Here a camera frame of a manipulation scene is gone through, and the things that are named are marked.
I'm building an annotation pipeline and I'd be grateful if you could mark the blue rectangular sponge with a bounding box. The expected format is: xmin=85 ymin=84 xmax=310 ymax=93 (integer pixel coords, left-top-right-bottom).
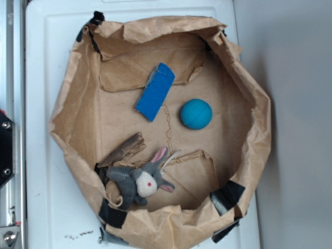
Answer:
xmin=135 ymin=63 xmax=175 ymax=122

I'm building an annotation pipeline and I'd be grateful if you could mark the teal rubber ball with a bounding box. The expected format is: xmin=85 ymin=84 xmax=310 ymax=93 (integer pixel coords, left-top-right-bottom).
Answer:
xmin=180 ymin=99 xmax=213 ymax=130

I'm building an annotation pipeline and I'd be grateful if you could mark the brown wood bark piece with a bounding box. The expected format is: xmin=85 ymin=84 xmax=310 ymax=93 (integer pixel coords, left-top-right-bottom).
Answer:
xmin=97 ymin=132 xmax=146 ymax=168

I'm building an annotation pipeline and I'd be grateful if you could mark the grey plush bunny toy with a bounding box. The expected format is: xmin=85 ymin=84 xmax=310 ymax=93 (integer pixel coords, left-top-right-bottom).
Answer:
xmin=106 ymin=146 xmax=175 ymax=210

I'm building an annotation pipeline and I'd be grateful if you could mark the black mounting plate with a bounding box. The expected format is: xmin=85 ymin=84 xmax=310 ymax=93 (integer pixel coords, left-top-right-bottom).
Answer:
xmin=0 ymin=109 xmax=16 ymax=189

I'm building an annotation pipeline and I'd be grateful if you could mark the aluminium frame rail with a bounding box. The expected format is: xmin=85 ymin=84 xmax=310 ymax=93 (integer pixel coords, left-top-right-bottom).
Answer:
xmin=1 ymin=1 xmax=26 ymax=248

